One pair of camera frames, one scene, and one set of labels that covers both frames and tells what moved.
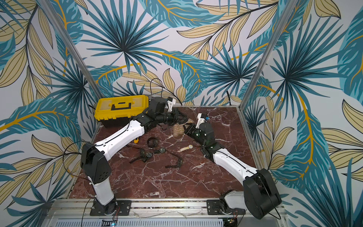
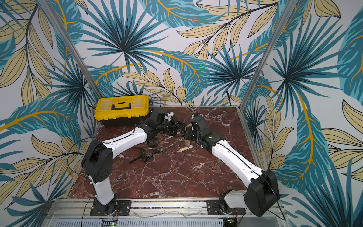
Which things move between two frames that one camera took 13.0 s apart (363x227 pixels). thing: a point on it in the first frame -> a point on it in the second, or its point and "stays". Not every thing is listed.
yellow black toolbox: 118,110 stays
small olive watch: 161,150 stays
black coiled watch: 152,142 stays
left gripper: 177,114 -> 177,122
